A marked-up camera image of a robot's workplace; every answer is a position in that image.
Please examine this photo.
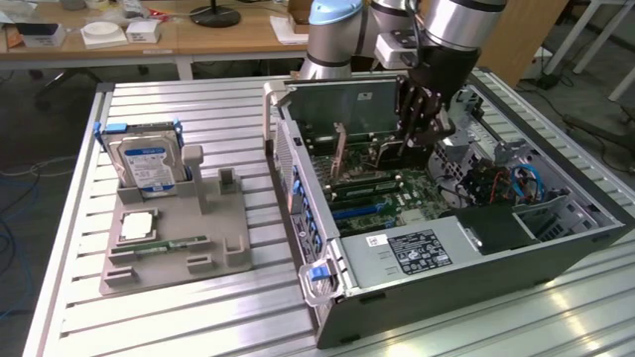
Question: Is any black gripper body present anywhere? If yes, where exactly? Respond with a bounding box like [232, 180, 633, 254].
[405, 44, 481, 113]

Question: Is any black graphics card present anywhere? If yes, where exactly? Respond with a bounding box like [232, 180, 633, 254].
[329, 121, 431, 185]

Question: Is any perforated metal drive cage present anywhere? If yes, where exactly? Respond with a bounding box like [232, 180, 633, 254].
[428, 87, 529, 180]

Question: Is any green motherboard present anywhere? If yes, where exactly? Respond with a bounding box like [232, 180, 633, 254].
[301, 126, 451, 239]

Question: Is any CPU socket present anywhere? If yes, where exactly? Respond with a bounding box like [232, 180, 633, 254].
[345, 159, 373, 180]

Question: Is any black power brick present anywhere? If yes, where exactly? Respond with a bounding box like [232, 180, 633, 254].
[532, 72, 561, 91]

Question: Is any wooden cabinet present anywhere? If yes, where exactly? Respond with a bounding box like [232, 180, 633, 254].
[460, 0, 569, 81]

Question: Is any black-labelled RAM stick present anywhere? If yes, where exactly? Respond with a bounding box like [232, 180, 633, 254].
[328, 181, 403, 200]

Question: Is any blue expansion slot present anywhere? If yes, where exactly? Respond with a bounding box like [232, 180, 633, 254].
[331, 202, 392, 221]

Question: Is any black plastic shroud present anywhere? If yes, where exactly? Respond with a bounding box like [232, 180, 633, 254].
[448, 203, 541, 256]

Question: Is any white paper stack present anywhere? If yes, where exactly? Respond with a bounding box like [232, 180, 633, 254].
[269, 14, 312, 46]

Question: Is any brown cardboard box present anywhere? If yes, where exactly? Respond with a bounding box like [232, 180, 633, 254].
[288, 0, 313, 25]

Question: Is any silver metal disk bay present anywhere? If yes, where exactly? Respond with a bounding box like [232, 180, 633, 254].
[512, 189, 604, 242]

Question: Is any grey power supply unit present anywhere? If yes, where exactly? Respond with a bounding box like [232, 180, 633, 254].
[339, 216, 485, 290]

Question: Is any black lamp base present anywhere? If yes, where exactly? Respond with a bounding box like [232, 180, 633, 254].
[189, 0, 243, 28]

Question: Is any black open PC case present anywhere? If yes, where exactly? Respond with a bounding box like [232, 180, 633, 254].
[261, 72, 635, 350]

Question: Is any blue case latch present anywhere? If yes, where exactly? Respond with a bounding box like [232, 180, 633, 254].
[307, 263, 331, 286]

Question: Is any hard disk in blue caddy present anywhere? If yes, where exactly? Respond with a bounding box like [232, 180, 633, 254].
[92, 119, 187, 200]

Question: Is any grey parts rack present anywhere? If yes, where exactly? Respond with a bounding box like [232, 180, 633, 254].
[99, 144, 255, 298]

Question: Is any small white box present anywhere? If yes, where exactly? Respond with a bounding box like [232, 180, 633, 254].
[125, 19, 163, 44]

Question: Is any green RAM stick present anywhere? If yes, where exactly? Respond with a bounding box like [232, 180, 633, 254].
[115, 235, 211, 254]

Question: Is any silver CPU chip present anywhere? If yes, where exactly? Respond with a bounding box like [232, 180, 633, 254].
[119, 214, 156, 242]

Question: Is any white round container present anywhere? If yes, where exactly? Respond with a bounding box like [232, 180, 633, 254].
[80, 21, 129, 50]

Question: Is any wooden desk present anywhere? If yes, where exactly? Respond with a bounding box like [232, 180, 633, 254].
[0, 0, 447, 81]

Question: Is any black chair base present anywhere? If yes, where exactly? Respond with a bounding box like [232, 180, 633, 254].
[33, 68, 105, 109]

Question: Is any white box with dark lid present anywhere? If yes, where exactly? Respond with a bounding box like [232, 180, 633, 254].
[13, 22, 68, 49]

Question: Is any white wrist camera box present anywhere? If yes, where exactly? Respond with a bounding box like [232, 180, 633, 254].
[373, 30, 423, 70]

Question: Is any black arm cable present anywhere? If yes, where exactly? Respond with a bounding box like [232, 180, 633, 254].
[403, 0, 425, 70]

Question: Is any red wire bundle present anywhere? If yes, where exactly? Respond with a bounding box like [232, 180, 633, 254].
[488, 167, 513, 204]

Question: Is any blue wire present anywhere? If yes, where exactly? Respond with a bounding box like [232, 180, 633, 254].
[509, 163, 548, 204]

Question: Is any white table frame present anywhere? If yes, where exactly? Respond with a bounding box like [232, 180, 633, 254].
[543, 0, 635, 102]

